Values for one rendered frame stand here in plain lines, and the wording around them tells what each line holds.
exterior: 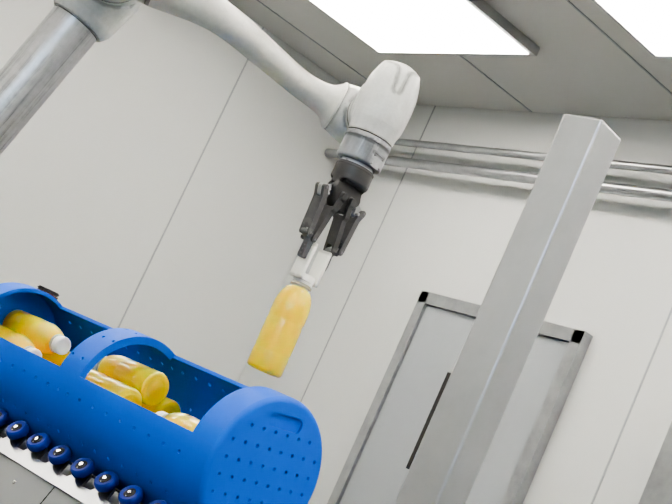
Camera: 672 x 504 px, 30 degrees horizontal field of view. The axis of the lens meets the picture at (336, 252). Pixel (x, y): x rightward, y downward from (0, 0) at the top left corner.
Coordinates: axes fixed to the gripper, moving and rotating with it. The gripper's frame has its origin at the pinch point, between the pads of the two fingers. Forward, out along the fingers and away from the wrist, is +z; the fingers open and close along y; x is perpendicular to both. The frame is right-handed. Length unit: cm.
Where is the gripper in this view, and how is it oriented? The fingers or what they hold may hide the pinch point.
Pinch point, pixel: (310, 264)
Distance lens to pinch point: 230.0
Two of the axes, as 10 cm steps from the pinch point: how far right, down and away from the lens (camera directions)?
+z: -4.2, 9.0, -1.4
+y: 5.8, 3.8, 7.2
